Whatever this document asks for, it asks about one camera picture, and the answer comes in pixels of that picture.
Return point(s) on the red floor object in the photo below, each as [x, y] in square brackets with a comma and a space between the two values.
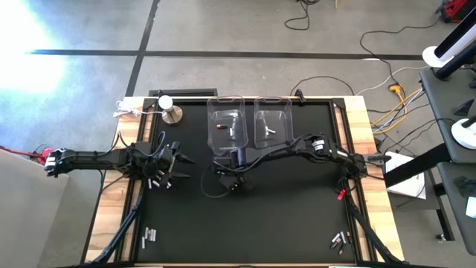
[41, 156]

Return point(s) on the pale blue paper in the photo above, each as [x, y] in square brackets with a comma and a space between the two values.
[471, 207]

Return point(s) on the black aluminium table frame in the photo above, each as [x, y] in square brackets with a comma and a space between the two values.
[178, 99]

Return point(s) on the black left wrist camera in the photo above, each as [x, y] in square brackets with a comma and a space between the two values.
[174, 146]

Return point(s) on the red tool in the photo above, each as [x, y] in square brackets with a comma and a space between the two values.
[455, 9]

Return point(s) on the black wedge object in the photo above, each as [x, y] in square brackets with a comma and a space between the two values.
[464, 108]

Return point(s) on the white box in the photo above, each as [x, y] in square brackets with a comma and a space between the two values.
[407, 182]

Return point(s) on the black beam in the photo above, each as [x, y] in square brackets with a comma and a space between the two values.
[413, 167]

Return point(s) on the red tag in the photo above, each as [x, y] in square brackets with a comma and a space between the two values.
[340, 194]

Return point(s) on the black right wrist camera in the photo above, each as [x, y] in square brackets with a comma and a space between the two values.
[240, 156]

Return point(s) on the clear plastic bin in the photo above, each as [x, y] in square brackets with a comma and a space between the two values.
[275, 111]
[223, 111]

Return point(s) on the black pole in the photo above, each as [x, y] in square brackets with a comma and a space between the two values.
[455, 63]

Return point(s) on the black diagonal frame strut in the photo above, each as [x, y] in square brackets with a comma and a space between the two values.
[366, 227]
[122, 227]

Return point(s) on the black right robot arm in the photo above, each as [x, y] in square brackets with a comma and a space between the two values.
[279, 150]

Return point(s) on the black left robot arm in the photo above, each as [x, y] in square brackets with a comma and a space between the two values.
[89, 160]

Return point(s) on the black camera clamp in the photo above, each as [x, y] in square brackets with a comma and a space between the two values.
[299, 95]

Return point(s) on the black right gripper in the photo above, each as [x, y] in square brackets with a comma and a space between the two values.
[234, 176]

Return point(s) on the grey cabinet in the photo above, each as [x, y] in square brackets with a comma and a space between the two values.
[29, 216]

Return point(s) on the black table mat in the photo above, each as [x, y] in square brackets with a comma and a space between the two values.
[260, 216]

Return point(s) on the white black column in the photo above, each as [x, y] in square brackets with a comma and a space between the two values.
[459, 31]

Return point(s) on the grey side table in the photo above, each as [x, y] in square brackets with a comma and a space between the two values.
[455, 216]
[446, 119]

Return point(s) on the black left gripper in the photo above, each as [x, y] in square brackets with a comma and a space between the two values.
[163, 162]

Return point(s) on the black table leg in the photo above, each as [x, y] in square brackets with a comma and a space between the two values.
[444, 219]

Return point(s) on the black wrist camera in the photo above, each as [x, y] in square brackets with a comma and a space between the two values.
[174, 146]
[240, 156]

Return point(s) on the white round stand base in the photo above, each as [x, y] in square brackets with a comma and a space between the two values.
[463, 136]
[433, 57]

